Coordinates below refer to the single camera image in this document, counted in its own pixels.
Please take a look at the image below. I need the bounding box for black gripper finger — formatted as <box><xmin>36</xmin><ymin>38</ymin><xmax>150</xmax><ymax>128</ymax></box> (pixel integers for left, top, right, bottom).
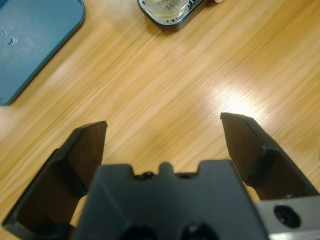
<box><xmin>1</xmin><ymin>120</ymin><xmax>108</xmax><ymax>240</ymax></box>
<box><xmin>219</xmin><ymin>112</ymin><xmax>320</xmax><ymax>202</ymax></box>

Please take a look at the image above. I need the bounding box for clear glass cup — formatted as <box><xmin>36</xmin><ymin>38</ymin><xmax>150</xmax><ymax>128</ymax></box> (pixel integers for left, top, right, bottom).
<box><xmin>143</xmin><ymin>0</ymin><xmax>191</xmax><ymax>20</ymax></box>

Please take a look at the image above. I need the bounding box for teal plastic tray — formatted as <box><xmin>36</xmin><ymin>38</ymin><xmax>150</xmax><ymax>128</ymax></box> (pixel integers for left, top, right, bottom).
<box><xmin>0</xmin><ymin>0</ymin><xmax>87</xmax><ymax>107</ymax></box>

